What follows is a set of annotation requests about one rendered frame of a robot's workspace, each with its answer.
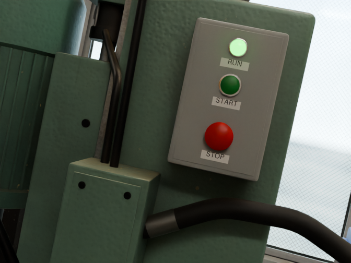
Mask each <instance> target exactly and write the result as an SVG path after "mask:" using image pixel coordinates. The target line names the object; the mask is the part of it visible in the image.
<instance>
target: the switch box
mask: <svg viewBox="0 0 351 263"><path fill-rule="evenodd" d="M236 38H241V39H243V40H245V41H246V43H247V45H248V50H247V52H246V54H245V55H244V56H242V57H234V56H232V55H231V54H230V52H229V43H230V42H231V41H232V40H233V39H236ZM288 41H289V35H288V34H286V33H281V32H276V31H270V30H265V29H259V28H254V27H248V26H243V25H237V24H234V23H228V22H223V21H217V20H212V19H206V18H197V20H196V24H195V28H194V33H193V38H192V43H191V48H190V53H189V58H188V63H187V66H186V71H185V76H184V81H183V86H182V91H181V96H180V101H179V106H178V111H177V115H176V119H175V124H174V129H173V134H172V138H171V144H170V149H169V153H168V162H170V163H173V164H177V165H182V166H187V167H190V168H194V169H199V170H203V171H208V172H213V173H217V174H222V175H227V176H231V177H236V178H240V179H244V180H249V181H253V182H255V181H257V180H258V179H259V174H260V170H261V165H262V160H263V156H264V151H265V146H266V142H267V137H268V132H269V129H270V124H271V120H272V115H273V110H274V105H275V101H276V96H277V92H278V86H279V82H280V77H281V74H282V69H283V64H284V60H285V55H286V51H287V46H288ZM222 57H223V58H228V59H233V60H237V61H242V62H247V63H249V68H248V71H245V70H239V69H234V68H229V67H223V66H220V61H221V58H222ZM226 74H234V75H236V76H238V77H239V79H240V80H241V90H240V92H239V93H238V94H237V95H235V96H233V97H228V96H225V95H223V94H222V93H221V91H220V89H219V81H220V79H221V78H222V77H223V76H224V75H226ZM213 97H218V98H223V99H228V100H233V101H238V102H241V105H240V110H234V109H229V108H226V107H221V106H216V105H212V100H213ZM216 122H222V123H225V124H227V125H228V126H229V127H230V128H231V129H232V132H233V141H232V143H231V145H230V146H229V147H228V148H227V149H225V150H221V151H217V150H214V149H212V148H210V147H209V146H208V145H207V143H206V141H205V132H206V130H207V128H208V127H209V126H210V125H211V124H213V123H216ZM202 150H206V151H210V152H215V153H220V154H225V155H228V156H229V161H228V164H226V163H221V162H217V161H212V160H207V159H202V158H200V157H201V152H202Z"/></svg>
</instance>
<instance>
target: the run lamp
mask: <svg viewBox="0 0 351 263"><path fill-rule="evenodd" d="M247 50H248V45H247V43H246V41H245V40H243V39H241V38H236V39H233V40H232V41H231V42H230V43H229V52H230V54H231V55H232V56H234V57H242V56H244V55H245V54H246V52H247Z"/></svg>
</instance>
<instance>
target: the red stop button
mask: <svg viewBox="0 0 351 263"><path fill-rule="evenodd" d="M205 141H206V143H207V145H208V146H209V147H210V148H212V149H214V150H217V151H221V150H225V149H227V148H228V147H229V146H230V145H231V143H232V141H233V132H232V129H231V128H230V127H229V126H228V125H227V124H225V123H222V122H216V123H213V124H211V125H210V126H209V127H208V128H207V130H206V132H205Z"/></svg>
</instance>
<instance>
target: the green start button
mask: <svg viewBox="0 0 351 263"><path fill-rule="evenodd" d="M219 89H220V91H221V93H222V94H223V95H225V96H228V97H233V96H235V95H237V94H238V93H239V92H240V90H241V80H240V79H239V77H238V76H236V75H234V74H226V75H224V76H223V77H222V78H221V79H220V81H219Z"/></svg>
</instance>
